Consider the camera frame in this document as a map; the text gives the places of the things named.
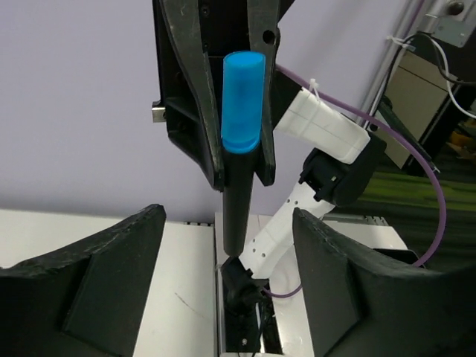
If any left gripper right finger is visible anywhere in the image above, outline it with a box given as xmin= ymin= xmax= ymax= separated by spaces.
xmin=292 ymin=209 xmax=475 ymax=356

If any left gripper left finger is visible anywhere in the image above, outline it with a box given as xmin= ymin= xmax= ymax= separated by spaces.
xmin=1 ymin=204 xmax=166 ymax=356

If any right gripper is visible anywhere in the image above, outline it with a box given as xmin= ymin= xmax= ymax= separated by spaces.
xmin=152 ymin=0 xmax=283 ymax=192

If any blue highlighter cap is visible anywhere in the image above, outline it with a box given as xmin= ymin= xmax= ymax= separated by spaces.
xmin=221 ymin=51 xmax=266 ymax=155

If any blue tip black highlighter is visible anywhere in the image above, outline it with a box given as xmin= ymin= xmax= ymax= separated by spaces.
xmin=220 ymin=51 xmax=268 ymax=257

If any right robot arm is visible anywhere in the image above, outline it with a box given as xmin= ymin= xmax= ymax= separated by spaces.
xmin=152 ymin=1 xmax=385 ymax=311

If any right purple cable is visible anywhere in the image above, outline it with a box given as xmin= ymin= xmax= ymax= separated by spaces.
xmin=266 ymin=62 xmax=447 ymax=298

